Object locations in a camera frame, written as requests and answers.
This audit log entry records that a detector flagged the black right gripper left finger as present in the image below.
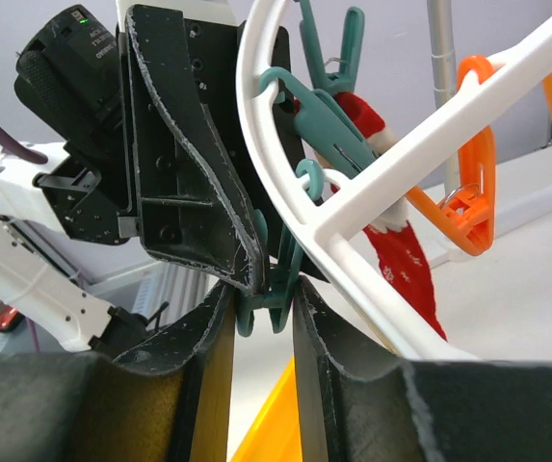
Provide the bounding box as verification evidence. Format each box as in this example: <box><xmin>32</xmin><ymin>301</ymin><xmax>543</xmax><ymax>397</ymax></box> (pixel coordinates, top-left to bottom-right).
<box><xmin>0</xmin><ymin>283</ymin><xmax>235</xmax><ymax>461</ymax></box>

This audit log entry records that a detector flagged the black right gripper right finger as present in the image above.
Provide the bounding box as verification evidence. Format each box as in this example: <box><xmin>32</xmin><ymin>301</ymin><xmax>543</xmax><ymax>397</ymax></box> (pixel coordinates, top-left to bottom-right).
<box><xmin>292</xmin><ymin>278</ymin><xmax>552</xmax><ymax>461</ymax></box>

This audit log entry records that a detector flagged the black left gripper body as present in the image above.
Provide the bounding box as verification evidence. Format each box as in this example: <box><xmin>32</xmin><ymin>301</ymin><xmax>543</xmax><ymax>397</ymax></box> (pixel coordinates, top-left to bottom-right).
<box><xmin>14</xmin><ymin>4</ymin><xmax>129</xmax><ymax>245</ymax></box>

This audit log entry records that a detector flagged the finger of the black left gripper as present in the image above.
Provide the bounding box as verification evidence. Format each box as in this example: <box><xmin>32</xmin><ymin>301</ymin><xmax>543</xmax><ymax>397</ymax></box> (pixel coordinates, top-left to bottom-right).
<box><xmin>181</xmin><ymin>16</ymin><xmax>334</xmax><ymax>285</ymax></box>
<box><xmin>125</xmin><ymin>5</ymin><xmax>268</xmax><ymax>294</ymax></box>

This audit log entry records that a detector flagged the teal clothespin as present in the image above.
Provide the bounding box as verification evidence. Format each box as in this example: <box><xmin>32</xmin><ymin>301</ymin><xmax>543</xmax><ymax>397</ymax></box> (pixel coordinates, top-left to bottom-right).
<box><xmin>234</xmin><ymin>158</ymin><xmax>328</xmax><ymax>338</ymax></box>
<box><xmin>259</xmin><ymin>67</ymin><xmax>376</xmax><ymax>178</ymax></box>
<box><xmin>294</xmin><ymin>0</ymin><xmax>366</xmax><ymax>95</ymax></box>

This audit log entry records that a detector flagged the red santa sock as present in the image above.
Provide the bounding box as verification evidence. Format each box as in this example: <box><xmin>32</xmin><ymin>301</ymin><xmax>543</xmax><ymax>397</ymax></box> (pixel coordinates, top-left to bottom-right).
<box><xmin>334</xmin><ymin>92</ymin><xmax>447</xmax><ymax>339</ymax></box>

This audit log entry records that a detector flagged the white round clip hanger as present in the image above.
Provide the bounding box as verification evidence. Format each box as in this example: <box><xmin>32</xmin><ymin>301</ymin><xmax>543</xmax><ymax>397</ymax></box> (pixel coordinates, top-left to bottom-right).
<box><xmin>236</xmin><ymin>1</ymin><xmax>552</xmax><ymax>361</ymax></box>

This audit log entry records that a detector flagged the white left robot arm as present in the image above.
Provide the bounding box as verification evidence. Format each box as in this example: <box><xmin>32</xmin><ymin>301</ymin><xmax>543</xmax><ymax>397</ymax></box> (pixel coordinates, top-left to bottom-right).
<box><xmin>0</xmin><ymin>1</ymin><xmax>317</xmax><ymax>356</ymax></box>

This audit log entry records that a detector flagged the yellow plastic bin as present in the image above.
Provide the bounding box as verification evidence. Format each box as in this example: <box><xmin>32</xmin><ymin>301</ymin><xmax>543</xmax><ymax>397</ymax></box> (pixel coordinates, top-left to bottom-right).
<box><xmin>231</xmin><ymin>359</ymin><xmax>302</xmax><ymax>462</ymax></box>

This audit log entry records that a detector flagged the white drying rack stand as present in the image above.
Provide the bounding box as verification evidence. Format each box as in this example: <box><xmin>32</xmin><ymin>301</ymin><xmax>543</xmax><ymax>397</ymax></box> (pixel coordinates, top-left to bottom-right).
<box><xmin>428</xmin><ymin>1</ymin><xmax>552</xmax><ymax>240</ymax></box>

